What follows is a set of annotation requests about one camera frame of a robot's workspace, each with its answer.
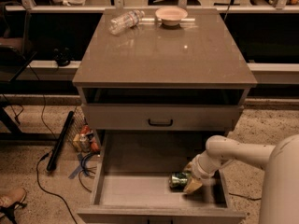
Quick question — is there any wire basket with items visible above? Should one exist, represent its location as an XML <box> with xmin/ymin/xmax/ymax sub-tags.
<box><xmin>67</xmin><ymin>107</ymin><xmax>100</xmax><ymax>153</ymax></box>

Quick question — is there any black floor cable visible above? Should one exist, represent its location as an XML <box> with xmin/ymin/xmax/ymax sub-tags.
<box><xmin>36</xmin><ymin>151</ymin><xmax>78</xmax><ymax>224</ymax></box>

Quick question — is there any closed top drawer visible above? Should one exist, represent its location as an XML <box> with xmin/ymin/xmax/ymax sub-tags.
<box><xmin>81</xmin><ymin>104</ymin><xmax>243</xmax><ymax>132</ymax></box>

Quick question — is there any grey drawer cabinet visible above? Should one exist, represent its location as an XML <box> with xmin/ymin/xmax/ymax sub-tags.
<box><xmin>72</xmin><ymin>7</ymin><xmax>259</xmax><ymax>224</ymax></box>

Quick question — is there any tan shoe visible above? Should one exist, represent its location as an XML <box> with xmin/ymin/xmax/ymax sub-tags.
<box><xmin>0</xmin><ymin>188</ymin><xmax>26</xmax><ymax>207</ymax></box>

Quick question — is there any black drawer handle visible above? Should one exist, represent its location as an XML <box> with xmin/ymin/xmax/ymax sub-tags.
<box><xmin>148</xmin><ymin>119</ymin><xmax>174</xmax><ymax>127</ymax></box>

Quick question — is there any dark office chair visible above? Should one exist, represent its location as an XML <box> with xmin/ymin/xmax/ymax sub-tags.
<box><xmin>0</xmin><ymin>1</ymin><xmax>36</xmax><ymax>83</ymax></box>

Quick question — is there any clear plastic water bottle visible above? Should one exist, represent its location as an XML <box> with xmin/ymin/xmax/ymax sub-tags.
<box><xmin>108</xmin><ymin>10</ymin><xmax>145</xmax><ymax>35</ymax></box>

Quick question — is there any white shallow bowl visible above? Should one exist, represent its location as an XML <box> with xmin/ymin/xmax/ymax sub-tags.
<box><xmin>155</xmin><ymin>7</ymin><xmax>188</xmax><ymax>26</ymax></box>

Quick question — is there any open middle drawer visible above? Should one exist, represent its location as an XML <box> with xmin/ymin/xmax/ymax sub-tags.
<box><xmin>78</xmin><ymin>131</ymin><xmax>246</xmax><ymax>224</ymax></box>

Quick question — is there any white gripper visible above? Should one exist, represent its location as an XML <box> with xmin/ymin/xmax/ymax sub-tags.
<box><xmin>183</xmin><ymin>152</ymin><xmax>219</xmax><ymax>194</ymax></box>

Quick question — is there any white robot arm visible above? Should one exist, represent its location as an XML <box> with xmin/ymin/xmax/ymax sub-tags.
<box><xmin>184</xmin><ymin>134</ymin><xmax>299</xmax><ymax>224</ymax></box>

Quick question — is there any black long bar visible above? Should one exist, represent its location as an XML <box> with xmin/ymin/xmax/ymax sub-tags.
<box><xmin>46</xmin><ymin>111</ymin><xmax>74</xmax><ymax>173</ymax></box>

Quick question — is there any green crushed soda can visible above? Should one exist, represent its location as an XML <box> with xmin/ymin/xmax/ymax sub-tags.
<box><xmin>168</xmin><ymin>172</ymin><xmax>191</xmax><ymax>189</ymax></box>

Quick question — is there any black round device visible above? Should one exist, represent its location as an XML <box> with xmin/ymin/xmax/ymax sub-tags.
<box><xmin>53</xmin><ymin>48</ymin><xmax>73</xmax><ymax>67</ymax></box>

